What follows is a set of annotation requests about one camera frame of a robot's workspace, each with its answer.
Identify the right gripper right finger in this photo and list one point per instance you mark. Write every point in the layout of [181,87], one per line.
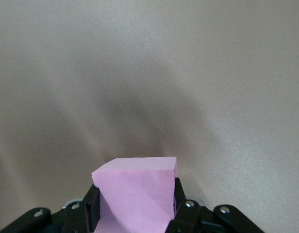
[190,218]

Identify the pink foam cube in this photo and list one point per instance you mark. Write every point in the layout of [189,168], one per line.
[137,194]

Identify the paper table cover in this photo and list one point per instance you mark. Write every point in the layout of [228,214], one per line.
[149,72]

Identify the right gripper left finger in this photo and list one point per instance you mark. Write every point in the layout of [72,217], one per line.
[74,218]

